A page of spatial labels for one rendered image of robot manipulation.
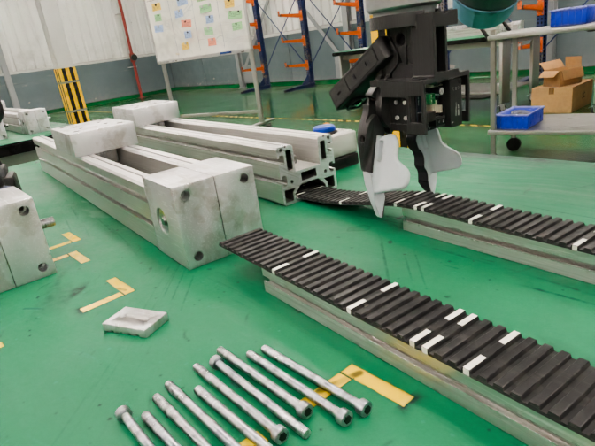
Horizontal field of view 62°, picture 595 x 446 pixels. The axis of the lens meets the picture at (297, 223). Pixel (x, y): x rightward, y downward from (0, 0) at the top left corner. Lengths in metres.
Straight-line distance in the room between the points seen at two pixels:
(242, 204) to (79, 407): 0.28
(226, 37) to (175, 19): 0.77
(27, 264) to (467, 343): 0.49
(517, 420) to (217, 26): 6.20
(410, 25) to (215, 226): 0.29
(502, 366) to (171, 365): 0.24
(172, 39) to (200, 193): 6.33
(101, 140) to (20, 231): 0.33
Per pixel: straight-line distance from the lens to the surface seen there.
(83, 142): 0.92
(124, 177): 0.69
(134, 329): 0.46
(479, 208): 0.54
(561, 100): 5.58
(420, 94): 0.51
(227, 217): 0.57
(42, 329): 0.53
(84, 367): 0.45
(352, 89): 0.58
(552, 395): 0.30
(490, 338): 0.33
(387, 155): 0.55
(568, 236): 0.48
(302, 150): 0.77
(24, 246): 0.65
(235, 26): 6.23
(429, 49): 0.52
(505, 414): 0.32
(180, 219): 0.54
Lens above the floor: 1.00
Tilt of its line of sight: 20 degrees down
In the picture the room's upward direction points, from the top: 8 degrees counter-clockwise
